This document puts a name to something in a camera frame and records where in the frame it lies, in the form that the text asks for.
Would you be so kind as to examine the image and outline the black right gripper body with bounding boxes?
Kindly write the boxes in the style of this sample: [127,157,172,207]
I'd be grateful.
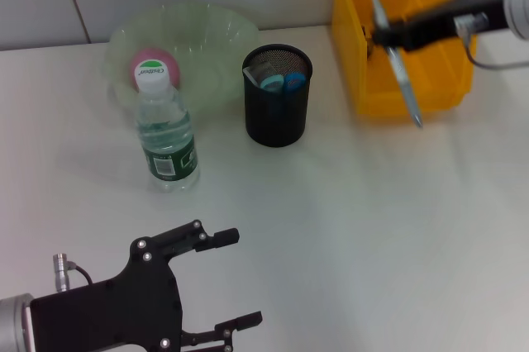
[401,0,512,54]

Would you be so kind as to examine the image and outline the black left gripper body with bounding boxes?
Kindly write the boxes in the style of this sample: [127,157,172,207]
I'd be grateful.
[30,237,183,352]

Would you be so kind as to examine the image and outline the silver white pen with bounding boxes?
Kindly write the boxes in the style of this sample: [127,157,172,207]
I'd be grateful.
[369,0,425,130]

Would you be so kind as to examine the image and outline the blue scissors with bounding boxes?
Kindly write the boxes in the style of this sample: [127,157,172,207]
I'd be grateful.
[259,72,307,94]

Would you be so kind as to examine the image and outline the clear water bottle green label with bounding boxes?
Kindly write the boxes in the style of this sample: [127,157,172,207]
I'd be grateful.
[132,59,202,194]

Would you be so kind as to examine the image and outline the clear plastic ruler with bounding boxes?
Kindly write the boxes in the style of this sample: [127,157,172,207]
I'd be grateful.
[242,60,274,83]

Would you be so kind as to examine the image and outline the pink peach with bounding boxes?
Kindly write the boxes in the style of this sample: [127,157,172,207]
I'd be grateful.
[129,48,182,92]

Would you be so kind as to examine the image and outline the black mesh pen holder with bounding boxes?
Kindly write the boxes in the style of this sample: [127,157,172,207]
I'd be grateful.
[241,44,314,149]

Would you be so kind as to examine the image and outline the translucent green plastic fruit plate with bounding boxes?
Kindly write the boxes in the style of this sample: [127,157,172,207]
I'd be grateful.
[102,1,260,122]

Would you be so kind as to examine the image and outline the yellow plastic bin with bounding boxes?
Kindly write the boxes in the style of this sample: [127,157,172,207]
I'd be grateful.
[330,0,479,118]

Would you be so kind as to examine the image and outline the right wrist cable with plug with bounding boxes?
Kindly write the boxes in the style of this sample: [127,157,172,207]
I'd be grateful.
[453,12,529,71]

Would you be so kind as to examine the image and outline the wrist cable with plug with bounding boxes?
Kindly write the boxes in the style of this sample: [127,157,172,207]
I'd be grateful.
[52,253,93,294]
[453,12,529,71]

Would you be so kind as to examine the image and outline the left wrist cable with plug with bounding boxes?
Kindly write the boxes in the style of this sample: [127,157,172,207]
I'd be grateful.
[52,253,93,294]

